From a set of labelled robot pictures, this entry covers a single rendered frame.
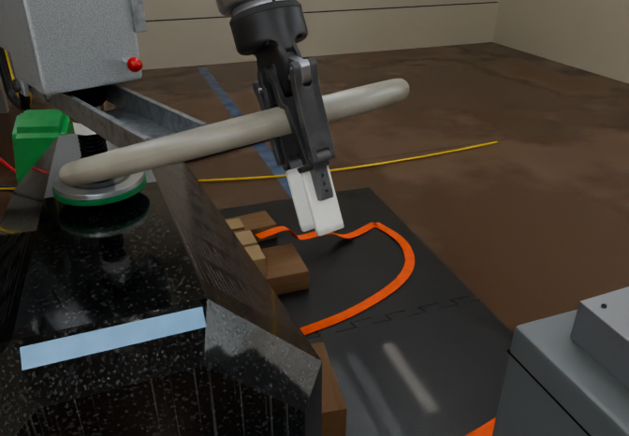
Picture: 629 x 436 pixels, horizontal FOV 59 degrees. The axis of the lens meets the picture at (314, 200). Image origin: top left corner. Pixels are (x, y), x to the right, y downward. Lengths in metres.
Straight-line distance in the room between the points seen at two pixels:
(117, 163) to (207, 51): 5.77
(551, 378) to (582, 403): 0.06
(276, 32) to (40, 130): 2.51
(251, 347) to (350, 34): 5.91
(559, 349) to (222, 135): 0.68
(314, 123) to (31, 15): 0.82
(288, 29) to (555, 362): 0.69
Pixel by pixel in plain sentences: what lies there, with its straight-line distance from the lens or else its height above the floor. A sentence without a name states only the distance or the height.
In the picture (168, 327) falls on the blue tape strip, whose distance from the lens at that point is 1.05.
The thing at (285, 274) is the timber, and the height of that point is 0.11.
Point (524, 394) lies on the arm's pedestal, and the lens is 1.09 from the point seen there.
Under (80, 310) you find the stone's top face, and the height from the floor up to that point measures 0.80.
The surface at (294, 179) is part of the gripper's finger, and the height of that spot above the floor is 1.18.
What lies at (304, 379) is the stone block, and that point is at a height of 0.58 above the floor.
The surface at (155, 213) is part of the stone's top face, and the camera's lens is 1.37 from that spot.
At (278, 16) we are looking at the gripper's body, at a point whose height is 1.35.
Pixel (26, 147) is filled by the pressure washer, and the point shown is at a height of 0.45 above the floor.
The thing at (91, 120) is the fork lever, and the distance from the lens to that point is 1.20.
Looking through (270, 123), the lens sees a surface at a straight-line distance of 0.56.
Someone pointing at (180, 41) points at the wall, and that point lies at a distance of 6.30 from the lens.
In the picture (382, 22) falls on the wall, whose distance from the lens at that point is 6.97.
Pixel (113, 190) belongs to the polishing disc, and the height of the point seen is 0.86.
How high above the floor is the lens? 1.43
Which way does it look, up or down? 27 degrees down
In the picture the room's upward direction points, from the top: straight up
